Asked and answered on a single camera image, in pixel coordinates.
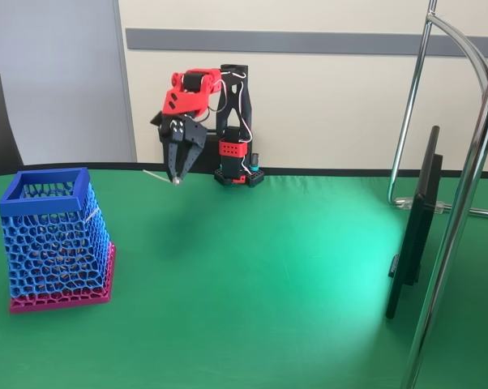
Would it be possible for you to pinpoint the blue mesh basket magenta base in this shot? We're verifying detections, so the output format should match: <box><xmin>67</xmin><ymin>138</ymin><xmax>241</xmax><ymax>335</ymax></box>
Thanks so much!
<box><xmin>0</xmin><ymin>167</ymin><xmax>118</xmax><ymax>315</ymax></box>

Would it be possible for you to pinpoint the thin beige stick with nut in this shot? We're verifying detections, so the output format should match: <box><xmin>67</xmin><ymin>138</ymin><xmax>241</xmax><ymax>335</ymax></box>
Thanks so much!
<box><xmin>142</xmin><ymin>169</ymin><xmax>184</xmax><ymax>188</ymax></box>

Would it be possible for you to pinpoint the clear plastic clip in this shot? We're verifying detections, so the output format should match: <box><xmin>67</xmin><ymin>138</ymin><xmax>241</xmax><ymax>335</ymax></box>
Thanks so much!
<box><xmin>396</xmin><ymin>196</ymin><xmax>452</xmax><ymax>215</ymax></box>

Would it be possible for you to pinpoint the green cloth with black edge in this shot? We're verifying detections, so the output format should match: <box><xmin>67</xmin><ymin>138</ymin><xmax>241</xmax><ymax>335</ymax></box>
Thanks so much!
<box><xmin>0</xmin><ymin>161</ymin><xmax>488</xmax><ymax>389</ymax></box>

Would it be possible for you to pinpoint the grey wall rail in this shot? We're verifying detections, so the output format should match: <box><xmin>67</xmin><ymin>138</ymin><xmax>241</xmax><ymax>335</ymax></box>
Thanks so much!
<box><xmin>125</xmin><ymin>27</ymin><xmax>488</xmax><ymax>56</ymax></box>

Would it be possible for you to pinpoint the chrome tube stand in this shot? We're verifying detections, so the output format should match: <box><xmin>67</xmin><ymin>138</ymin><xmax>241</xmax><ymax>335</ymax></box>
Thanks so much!
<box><xmin>387</xmin><ymin>0</ymin><xmax>488</xmax><ymax>389</ymax></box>

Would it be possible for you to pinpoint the black perforated arm base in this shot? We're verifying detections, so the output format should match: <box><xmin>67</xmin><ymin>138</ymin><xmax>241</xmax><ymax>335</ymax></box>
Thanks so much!
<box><xmin>213</xmin><ymin>166</ymin><xmax>266</xmax><ymax>189</ymax></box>

